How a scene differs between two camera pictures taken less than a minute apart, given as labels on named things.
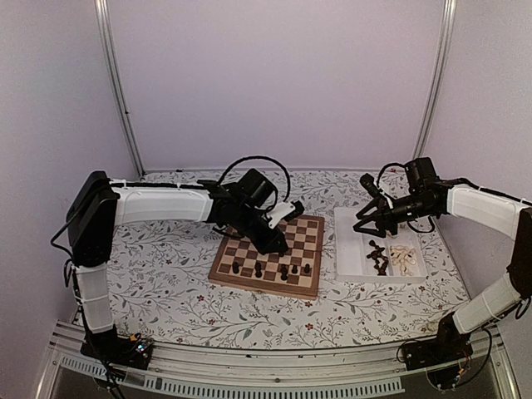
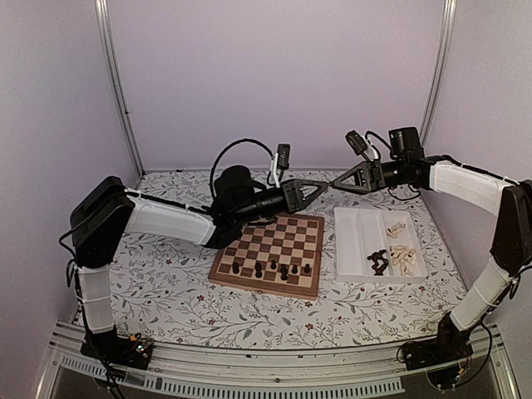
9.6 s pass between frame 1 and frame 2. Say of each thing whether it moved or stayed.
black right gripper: moved
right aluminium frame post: stayed
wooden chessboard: stayed
